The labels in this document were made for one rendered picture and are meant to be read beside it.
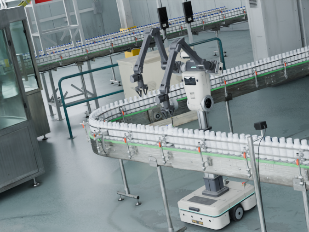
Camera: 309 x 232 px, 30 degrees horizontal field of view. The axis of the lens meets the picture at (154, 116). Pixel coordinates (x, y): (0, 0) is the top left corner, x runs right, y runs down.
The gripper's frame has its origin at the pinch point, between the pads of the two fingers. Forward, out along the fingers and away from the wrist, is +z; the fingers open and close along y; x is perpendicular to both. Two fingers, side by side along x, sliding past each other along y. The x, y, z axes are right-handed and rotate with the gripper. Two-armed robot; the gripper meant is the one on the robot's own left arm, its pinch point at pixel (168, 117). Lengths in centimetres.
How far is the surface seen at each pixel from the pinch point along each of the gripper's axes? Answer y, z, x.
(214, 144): -3, 19, -49
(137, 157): -6, 40, 45
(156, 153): -5.7, 33.4, 18.1
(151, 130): -2.6, 13.4, 21.6
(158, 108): 96, 26, 115
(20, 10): 184, -96, 499
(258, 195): -54, 29, -127
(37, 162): 42, 95, 309
